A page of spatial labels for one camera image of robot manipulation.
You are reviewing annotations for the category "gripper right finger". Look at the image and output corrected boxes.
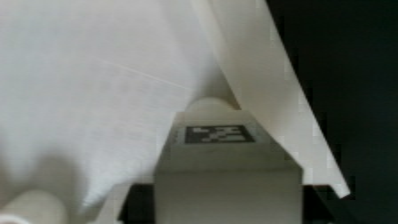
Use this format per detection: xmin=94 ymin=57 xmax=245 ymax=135
xmin=302 ymin=185 xmax=358 ymax=224

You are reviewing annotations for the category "white square tabletop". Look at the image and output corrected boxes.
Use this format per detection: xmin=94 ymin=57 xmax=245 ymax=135
xmin=0 ymin=0 xmax=350 ymax=224

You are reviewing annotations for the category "white leg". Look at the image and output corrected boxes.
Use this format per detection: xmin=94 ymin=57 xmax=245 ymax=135
xmin=154 ymin=98 xmax=303 ymax=224

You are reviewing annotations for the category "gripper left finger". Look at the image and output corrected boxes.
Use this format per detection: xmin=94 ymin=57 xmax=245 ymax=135
xmin=87 ymin=183 xmax=156 ymax=224

